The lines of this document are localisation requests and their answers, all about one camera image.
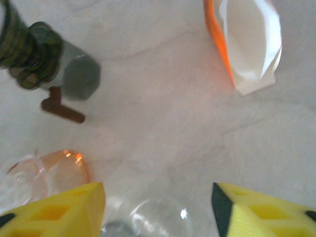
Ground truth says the smooth clear glass dripper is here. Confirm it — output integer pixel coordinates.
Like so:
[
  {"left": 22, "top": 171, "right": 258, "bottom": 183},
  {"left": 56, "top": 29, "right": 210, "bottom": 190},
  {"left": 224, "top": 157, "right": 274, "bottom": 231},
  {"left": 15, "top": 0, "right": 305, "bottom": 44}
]
[{"left": 100, "top": 195, "right": 193, "bottom": 237}]

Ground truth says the white paper filter stack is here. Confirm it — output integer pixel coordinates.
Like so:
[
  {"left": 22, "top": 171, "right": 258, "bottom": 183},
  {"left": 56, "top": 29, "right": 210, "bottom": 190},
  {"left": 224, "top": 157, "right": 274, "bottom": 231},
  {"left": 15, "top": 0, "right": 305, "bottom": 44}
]
[{"left": 218, "top": 0, "right": 283, "bottom": 86}]

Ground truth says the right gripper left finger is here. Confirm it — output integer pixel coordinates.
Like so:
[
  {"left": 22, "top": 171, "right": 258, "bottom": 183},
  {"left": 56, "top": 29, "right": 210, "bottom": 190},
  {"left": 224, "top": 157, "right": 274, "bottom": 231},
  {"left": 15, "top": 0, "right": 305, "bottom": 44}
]
[{"left": 0, "top": 182, "right": 106, "bottom": 237}]

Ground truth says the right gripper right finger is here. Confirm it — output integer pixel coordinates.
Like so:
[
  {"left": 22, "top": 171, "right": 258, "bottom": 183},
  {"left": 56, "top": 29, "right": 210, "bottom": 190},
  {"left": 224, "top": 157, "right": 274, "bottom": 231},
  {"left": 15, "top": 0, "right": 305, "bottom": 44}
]
[{"left": 211, "top": 182, "right": 316, "bottom": 237}]

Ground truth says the dark green coffee dripper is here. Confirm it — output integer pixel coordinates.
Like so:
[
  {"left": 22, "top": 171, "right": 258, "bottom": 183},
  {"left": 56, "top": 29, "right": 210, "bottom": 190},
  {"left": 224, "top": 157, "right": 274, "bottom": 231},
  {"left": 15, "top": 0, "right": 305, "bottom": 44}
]
[{"left": 0, "top": 0, "right": 64, "bottom": 90}]

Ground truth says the orange white pouch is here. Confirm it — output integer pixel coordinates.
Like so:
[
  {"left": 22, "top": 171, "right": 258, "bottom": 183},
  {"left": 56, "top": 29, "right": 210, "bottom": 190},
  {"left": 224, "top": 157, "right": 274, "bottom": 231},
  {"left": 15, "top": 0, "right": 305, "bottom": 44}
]
[{"left": 202, "top": 0, "right": 276, "bottom": 97}]

